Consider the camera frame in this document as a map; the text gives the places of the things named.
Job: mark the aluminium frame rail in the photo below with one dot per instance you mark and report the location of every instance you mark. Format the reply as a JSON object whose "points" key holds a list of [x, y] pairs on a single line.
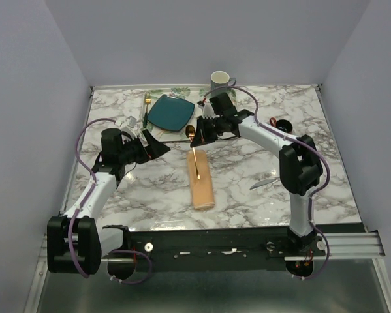
{"points": [[336, 246]]}

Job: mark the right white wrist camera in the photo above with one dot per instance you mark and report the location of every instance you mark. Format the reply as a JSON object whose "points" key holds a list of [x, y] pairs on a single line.
{"points": [[207, 110]]}

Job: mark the gold spoon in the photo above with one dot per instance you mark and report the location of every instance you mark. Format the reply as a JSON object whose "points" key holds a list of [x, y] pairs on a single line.
{"points": [[190, 133]]}

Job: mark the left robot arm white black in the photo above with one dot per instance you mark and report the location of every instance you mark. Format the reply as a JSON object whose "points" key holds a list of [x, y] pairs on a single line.
{"points": [[75, 245]]}

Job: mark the silver table knife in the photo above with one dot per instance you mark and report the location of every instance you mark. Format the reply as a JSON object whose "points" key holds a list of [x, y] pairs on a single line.
{"points": [[263, 183]]}

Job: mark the gold fork green handle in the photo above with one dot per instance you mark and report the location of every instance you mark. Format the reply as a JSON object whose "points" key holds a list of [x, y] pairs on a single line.
{"points": [[147, 102]]}

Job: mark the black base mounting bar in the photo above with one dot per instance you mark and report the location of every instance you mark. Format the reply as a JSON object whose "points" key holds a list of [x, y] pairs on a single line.
{"points": [[201, 264]]}

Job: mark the leaf pattern serving tray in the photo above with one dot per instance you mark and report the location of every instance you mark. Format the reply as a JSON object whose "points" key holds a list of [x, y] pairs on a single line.
{"points": [[191, 94]]}

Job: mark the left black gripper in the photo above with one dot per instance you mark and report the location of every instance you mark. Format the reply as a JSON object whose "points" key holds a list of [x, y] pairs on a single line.
{"points": [[155, 148]]}

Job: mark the red brown small cup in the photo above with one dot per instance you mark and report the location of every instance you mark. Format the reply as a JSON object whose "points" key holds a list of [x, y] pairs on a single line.
{"points": [[281, 124]]}

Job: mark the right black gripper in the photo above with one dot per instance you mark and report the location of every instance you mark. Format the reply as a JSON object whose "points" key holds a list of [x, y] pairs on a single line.
{"points": [[202, 137]]}

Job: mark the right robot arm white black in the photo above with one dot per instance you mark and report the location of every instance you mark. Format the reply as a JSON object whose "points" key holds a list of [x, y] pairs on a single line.
{"points": [[300, 167]]}

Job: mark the teal square plate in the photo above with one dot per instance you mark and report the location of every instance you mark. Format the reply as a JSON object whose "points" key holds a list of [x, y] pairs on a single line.
{"points": [[171, 113]]}

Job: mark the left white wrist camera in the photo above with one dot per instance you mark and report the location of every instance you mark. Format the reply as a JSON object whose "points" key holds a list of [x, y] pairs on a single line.
{"points": [[126, 125]]}

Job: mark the grey green mug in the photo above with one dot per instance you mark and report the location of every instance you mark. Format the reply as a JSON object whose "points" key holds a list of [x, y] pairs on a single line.
{"points": [[220, 82]]}

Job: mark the orange cloth napkin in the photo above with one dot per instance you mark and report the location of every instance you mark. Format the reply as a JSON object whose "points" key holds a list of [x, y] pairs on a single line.
{"points": [[202, 194]]}

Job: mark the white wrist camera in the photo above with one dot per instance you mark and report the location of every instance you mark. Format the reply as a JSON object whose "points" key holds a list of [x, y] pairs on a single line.
{"points": [[207, 110], [126, 125]]}

